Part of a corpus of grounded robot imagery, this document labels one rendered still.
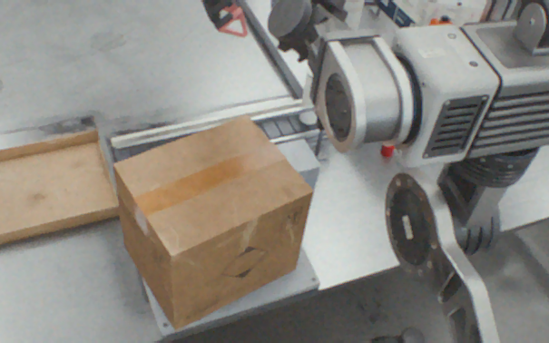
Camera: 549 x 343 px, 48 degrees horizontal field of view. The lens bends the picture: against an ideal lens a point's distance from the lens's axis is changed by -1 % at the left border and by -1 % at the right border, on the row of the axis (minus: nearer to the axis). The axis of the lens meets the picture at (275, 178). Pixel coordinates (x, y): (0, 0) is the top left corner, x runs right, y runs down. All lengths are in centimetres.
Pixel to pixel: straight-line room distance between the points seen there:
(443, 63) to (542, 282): 196
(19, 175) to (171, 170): 53
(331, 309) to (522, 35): 160
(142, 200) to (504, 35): 66
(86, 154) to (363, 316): 122
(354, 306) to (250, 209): 130
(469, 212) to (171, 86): 101
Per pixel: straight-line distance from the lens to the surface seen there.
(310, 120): 162
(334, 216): 150
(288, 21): 94
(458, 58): 84
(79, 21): 207
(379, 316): 236
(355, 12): 183
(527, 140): 97
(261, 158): 120
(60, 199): 153
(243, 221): 109
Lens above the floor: 199
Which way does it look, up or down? 48 degrees down
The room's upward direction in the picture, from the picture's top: 9 degrees clockwise
